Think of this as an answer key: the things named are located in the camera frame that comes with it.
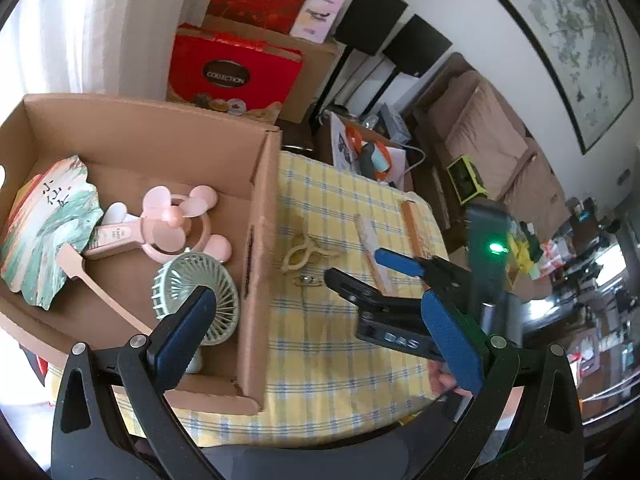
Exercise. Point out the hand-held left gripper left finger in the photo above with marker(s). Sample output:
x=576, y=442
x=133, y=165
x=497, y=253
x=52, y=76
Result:
x=182, y=340

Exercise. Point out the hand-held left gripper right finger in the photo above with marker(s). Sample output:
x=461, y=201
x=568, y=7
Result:
x=452, y=347

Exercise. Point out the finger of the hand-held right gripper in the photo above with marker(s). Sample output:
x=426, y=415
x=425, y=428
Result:
x=360, y=292
x=400, y=261

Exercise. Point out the light patterned wooden strip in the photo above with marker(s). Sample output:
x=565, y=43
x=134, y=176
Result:
x=370, y=240

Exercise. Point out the green handheld electric fan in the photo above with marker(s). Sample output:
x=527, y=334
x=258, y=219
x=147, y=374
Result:
x=172, y=280

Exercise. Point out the pink mouse-ear handheld fan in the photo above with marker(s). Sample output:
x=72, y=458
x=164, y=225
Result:
x=165, y=220

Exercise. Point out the painted paper hand fan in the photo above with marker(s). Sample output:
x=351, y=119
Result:
x=45, y=240

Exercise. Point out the person's right hand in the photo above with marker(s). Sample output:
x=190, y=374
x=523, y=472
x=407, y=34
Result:
x=442, y=379

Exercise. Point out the brown wooden strip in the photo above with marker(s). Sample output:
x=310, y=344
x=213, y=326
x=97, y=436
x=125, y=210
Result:
x=419, y=230

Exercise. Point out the small yellow plastic bag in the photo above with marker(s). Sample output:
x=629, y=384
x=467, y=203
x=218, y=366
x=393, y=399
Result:
x=522, y=252

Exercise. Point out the small metal clip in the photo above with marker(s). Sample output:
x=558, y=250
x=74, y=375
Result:
x=309, y=280

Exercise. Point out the beige hair clip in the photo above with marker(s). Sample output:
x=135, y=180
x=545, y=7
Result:
x=296, y=260

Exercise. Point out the yellow plaid tablecloth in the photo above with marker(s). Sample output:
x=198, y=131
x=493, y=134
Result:
x=320, y=360

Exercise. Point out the teal and grey handheld device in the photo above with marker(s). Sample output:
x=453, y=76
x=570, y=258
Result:
x=375, y=160

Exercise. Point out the cardboard box with printed flap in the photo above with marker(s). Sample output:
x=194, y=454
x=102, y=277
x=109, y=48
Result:
x=342, y=145

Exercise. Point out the large beige sofa cushion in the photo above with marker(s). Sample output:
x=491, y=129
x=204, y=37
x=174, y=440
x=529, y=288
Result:
x=485, y=135

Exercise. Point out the white appliance box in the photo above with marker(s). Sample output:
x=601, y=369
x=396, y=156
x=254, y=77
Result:
x=394, y=122

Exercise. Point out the brown sofa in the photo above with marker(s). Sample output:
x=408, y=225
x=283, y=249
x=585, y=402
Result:
x=440, y=110

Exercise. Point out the black speaker stand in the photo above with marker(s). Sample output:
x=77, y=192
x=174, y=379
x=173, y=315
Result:
x=381, y=92
x=332, y=80

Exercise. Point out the large brown cardboard box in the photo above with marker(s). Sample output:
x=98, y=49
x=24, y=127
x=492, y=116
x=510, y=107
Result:
x=315, y=77

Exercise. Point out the framed ink painting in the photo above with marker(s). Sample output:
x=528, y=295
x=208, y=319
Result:
x=575, y=35

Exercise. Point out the white and pink box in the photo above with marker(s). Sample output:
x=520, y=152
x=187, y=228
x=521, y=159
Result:
x=316, y=12

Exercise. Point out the red gift box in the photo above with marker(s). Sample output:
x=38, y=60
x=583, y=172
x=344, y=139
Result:
x=200, y=55

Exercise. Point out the white curtain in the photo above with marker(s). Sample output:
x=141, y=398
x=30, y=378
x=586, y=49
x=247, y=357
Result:
x=100, y=25

